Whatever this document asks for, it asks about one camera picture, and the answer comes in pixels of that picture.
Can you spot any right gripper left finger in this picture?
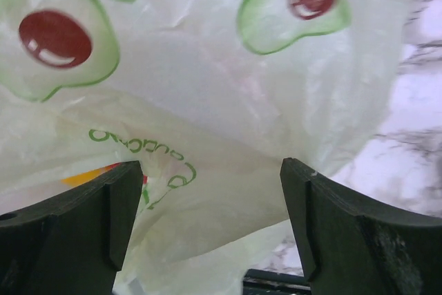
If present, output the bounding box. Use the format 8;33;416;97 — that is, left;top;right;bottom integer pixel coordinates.
1;161;143;295

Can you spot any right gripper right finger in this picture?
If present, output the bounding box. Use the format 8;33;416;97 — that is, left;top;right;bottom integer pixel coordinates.
280;158;441;295

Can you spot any avocado print plastic bag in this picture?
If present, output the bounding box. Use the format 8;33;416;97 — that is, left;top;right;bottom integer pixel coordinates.
1;0;410;294

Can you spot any yellow bell pepper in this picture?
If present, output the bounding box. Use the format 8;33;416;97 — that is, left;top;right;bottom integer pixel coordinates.
62;163;120;187

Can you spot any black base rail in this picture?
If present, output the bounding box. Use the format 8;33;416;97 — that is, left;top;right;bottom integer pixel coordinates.
242;269;311;295

